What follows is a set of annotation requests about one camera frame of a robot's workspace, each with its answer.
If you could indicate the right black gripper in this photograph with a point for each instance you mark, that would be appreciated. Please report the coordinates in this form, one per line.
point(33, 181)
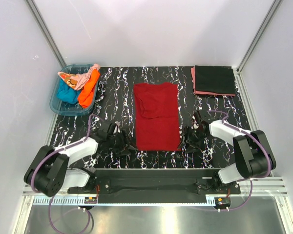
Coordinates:
point(190, 139)

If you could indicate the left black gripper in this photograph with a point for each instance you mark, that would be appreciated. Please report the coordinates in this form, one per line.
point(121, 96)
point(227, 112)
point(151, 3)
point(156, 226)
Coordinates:
point(120, 144)

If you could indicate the red t shirt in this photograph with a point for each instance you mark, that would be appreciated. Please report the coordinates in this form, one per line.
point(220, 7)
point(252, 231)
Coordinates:
point(156, 116)

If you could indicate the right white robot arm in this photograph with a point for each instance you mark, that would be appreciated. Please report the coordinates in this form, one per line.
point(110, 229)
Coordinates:
point(252, 152)

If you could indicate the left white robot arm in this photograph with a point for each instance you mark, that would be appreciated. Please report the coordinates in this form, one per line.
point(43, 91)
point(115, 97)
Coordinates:
point(50, 170)

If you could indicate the orange t shirt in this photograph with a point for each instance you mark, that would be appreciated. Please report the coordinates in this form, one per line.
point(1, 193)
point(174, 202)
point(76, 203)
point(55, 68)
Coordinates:
point(86, 95)

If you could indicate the folded black t shirt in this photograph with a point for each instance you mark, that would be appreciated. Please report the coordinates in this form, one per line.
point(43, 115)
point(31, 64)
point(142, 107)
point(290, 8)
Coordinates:
point(217, 80)

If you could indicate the blue t shirt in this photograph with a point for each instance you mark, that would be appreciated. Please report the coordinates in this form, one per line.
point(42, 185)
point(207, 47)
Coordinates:
point(67, 94)

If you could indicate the blue plastic bin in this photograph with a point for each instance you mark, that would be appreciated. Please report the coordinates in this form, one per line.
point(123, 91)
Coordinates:
point(64, 108)

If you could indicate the pink printed t shirt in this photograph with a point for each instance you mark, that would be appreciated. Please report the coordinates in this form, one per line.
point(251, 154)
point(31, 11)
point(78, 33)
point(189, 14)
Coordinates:
point(76, 76)

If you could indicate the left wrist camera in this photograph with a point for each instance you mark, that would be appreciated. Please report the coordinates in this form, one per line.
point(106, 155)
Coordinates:
point(117, 128)

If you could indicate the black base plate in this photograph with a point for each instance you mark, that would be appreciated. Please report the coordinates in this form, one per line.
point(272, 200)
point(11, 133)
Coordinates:
point(155, 186)

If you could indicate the white slotted cable duct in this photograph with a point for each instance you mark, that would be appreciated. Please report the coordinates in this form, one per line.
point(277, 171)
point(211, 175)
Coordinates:
point(91, 201)

